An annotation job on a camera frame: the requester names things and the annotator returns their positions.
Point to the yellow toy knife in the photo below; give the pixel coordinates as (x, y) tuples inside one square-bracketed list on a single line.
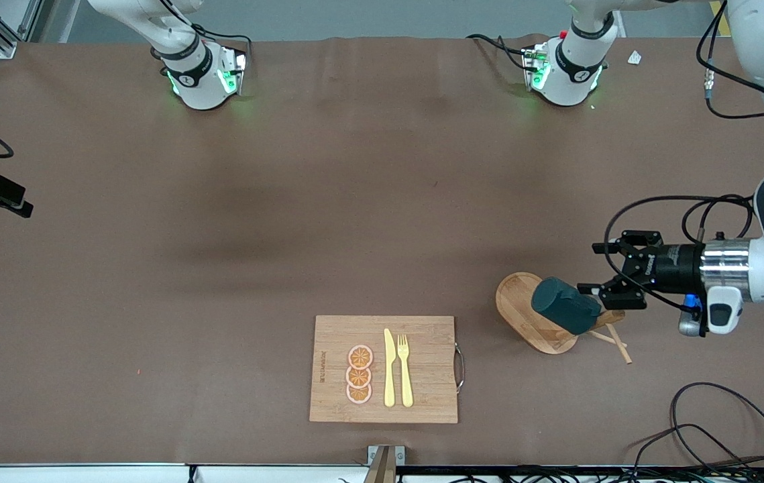
[(389, 369)]

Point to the small white paper scrap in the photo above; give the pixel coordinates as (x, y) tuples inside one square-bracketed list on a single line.
[(634, 58)]

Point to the bamboo cutting board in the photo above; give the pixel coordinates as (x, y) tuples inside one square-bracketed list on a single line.
[(428, 369)]

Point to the silver table edge rail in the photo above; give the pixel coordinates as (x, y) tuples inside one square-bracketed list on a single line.
[(53, 464)]

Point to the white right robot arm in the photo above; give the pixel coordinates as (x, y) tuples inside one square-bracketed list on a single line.
[(197, 80)]

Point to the wooden mug rack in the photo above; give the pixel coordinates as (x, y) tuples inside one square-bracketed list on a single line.
[(522, 308)]

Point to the metal bracket with wooden post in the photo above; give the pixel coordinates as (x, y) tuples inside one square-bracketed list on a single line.
[(385, 463)]

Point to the teal ceramic mug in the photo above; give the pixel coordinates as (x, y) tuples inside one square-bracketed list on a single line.
[(563, 305)]

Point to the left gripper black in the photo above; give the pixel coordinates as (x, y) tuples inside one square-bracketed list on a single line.
[(678, 267)]

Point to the yellow toy fork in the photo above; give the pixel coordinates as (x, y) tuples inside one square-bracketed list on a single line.
[(406, 376)]

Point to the orange slice toy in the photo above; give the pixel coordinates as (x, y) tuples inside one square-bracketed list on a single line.
[(360, 357)]

